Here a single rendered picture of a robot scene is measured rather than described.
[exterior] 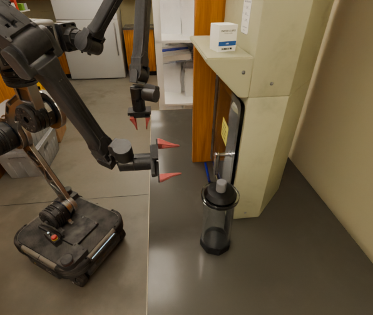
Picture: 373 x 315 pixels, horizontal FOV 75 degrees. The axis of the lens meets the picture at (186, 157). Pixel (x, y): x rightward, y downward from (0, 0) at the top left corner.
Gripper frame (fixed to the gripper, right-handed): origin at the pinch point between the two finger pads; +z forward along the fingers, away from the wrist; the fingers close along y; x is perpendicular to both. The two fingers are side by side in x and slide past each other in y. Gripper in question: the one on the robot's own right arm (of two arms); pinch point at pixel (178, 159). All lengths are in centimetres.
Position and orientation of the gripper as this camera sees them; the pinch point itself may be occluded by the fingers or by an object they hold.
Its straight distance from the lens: 82.7
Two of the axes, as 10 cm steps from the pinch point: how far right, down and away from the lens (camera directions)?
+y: -0.8, -9.7, 2.2
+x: -0.9, 2.2, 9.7
